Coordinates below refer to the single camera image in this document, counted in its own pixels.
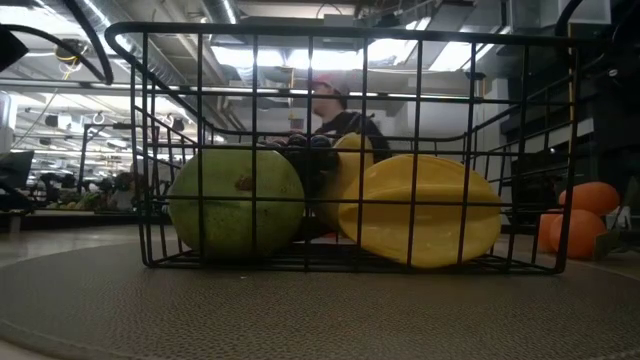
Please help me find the round black ceiling fixture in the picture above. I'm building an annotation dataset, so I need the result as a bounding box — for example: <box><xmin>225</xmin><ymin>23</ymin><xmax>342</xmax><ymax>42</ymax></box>
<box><xmin>53</xmin><ymin>37</ymin><xmax>91</xmax><ymax>67</ymax></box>

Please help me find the dark computer monitor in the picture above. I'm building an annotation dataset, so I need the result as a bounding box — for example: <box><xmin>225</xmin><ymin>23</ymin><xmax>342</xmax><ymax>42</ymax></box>
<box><xmin>0</xmin><ymin>149</ymin><xmax>36</xmax><ymax>192</ymax></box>

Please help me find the white container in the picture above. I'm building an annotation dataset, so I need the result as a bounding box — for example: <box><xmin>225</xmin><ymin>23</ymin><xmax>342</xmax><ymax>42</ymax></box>
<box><xmin>610</xmin><ymin>204</ymin><xmax>632</xmax><ymax>231</ymax></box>

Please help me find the orange tangerine cluster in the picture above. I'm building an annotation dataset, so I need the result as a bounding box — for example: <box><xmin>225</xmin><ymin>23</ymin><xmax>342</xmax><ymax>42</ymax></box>
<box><xmin>536</xmin><ymin>180</ymin><xmax>622</xmax><ymax>262</ymax></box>

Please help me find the yellow vertical pipe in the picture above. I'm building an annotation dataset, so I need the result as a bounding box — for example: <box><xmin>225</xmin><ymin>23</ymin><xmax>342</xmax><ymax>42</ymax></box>
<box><xmin>565</xmin><ymin>74</ymin><xmax>576</xmax><ymax>151</ymax></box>

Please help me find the green pear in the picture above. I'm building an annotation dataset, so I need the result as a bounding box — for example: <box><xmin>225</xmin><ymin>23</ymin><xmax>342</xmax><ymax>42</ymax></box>
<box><xmin>166</xmin><ymin>146</ymin><xmax>307</xmax><ymax>260</ymax></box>

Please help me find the black wire basket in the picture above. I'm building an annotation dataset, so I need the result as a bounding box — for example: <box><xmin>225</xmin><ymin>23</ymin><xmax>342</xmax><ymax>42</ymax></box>
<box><xmin>103</xmin><ymin>20</ymin><xmax>609</xmax><ymax>276</ymax></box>

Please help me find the person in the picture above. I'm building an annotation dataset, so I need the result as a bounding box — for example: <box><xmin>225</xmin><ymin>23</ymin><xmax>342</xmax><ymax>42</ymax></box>
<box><xmin>308</xmin><ymin>73</ymin><xmax>394</xmax><ymax>165</ymax></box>

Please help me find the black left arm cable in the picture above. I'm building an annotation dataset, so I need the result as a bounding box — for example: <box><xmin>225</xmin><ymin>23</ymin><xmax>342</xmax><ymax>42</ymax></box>
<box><xmin>0</xmin><ymin>0</ymin><xmax>116</xmax><ymax>87</ymax></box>

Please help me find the black background station frame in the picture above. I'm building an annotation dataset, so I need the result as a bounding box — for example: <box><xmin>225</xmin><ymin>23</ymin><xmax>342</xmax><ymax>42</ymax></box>
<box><xmin>76</xmin><ymin>121</ymin><xmax>162</xmax><ymax>193</ymax></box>

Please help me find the dark purple grape bunch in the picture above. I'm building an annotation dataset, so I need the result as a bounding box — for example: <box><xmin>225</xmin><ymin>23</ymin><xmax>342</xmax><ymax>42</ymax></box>
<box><xmin>263</xmin><ymin>132</ymin><xmax>342</xmax><ymax>202</ymax></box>

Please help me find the round grey placemat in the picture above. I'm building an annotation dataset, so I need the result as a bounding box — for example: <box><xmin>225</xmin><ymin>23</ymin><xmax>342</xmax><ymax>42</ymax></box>
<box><xmin>0</xmin><ymin>238</ymin><xmax>640</xmax><ymax>360</ymax></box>

